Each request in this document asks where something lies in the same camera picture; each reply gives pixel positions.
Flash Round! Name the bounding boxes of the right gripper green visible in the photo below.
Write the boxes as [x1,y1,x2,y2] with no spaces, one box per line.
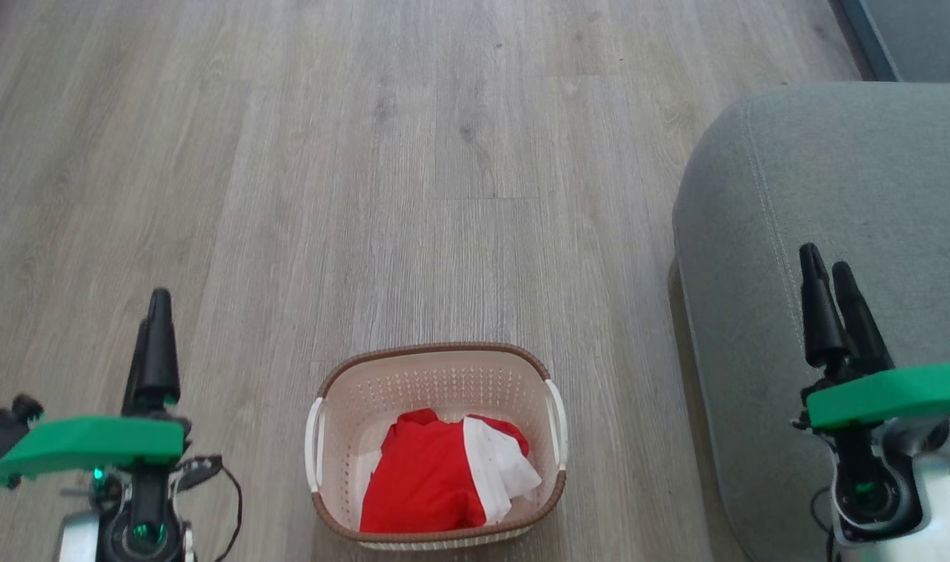
[791,243,950,541]

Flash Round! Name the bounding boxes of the red and white garment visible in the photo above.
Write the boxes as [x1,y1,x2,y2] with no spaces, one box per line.
[359,407,532,535]

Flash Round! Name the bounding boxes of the cream perforated laundry basket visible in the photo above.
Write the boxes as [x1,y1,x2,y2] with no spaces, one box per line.
[304,342,569,552]

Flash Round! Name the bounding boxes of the grey fabric sofa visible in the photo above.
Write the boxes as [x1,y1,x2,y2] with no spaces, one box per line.
[671,82,950,562]

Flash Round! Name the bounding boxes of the grey blue furniture panel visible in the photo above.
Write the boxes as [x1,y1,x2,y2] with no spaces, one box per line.
[832,0,950,83]

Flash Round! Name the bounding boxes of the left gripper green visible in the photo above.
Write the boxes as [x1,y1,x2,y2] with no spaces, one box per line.
[0,288,193,557]

